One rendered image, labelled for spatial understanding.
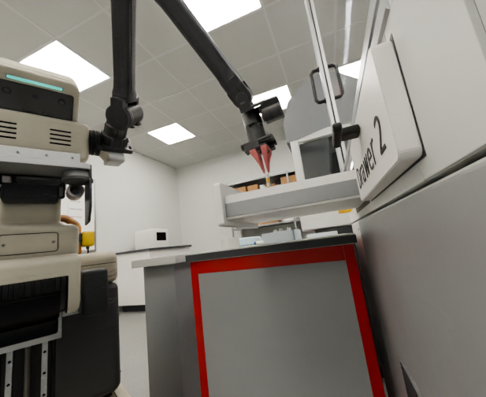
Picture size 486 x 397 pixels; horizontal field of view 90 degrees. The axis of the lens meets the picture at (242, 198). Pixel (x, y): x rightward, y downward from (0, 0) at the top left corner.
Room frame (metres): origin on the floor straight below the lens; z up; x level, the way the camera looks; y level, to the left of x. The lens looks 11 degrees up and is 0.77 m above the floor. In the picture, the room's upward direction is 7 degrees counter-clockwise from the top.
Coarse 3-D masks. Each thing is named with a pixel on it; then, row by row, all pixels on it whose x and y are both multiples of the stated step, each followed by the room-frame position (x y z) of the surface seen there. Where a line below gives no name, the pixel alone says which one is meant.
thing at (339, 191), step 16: (320, 176) 0.53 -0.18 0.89; (336, 176) 0.52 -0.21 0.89; (352, 176) 0.51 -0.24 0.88; (256, 192) 0.58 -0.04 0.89; (272, 192) 0.56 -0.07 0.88; (288, 192) 0.55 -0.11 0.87; (304, 192) 0.54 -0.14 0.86; (320, 192) 0.53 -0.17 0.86; (336, 192) 0.52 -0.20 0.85; (352, 192) 0.51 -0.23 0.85; (240, 208) 0.59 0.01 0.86; (256, 208) 0.58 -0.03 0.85; (272, 208) 0.56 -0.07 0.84; (288, 208) 0.55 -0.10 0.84; (304, 208) 0.57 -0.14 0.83; (320, 208) 0.62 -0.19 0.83; (336, 208) 0.67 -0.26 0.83; (352, 208) 0.73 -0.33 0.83
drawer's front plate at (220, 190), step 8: (216, 184) 0.59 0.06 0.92; (224, 184) 0.62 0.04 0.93; (216, 192) 0.59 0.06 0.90; (224, 192) 0.61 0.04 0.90; (232, 192) 0.66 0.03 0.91; (240, 192) 0.73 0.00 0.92; (216, 200) 0.59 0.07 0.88; (224, 200) 0.61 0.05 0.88; (216, 208) 0.59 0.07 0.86; (224, 208) 0.60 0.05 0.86; (224, 216) 0.60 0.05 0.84; (224, 224) 0.59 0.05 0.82; (232, 224) 0.64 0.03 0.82; (240, 224) 0.69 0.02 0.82; (248, 224) 0.76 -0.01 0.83; (256, 224) 0.84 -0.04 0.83
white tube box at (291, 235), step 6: (264, 234) 0.92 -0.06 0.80; (270, 234) 0.90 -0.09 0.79; (276, 234) 0.89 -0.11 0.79; (282, 234) 0.88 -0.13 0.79; (288, 234) 0.87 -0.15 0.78; (294, 234) 0.86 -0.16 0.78; (300, 234) 0.93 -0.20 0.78; (264, 240) 0.92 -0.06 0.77; (270, 240) 0.91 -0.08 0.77; (276, 240) 0.89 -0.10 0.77; (282, 240) 0.88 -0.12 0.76; (288, 240) 0.87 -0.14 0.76
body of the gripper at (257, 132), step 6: (258, 126) 0.68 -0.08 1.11; (252, 132) 0.68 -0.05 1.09; (258, 132) 0.68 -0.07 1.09; (264, 132) 0.69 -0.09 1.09; (252, 138) 0.68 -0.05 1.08; (258, 138) 0.67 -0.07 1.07; (264, 138) 0.67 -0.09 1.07; (270, 138) 0.67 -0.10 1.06; (246, 144) 0.69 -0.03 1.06; (276, 144) 0.72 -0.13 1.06
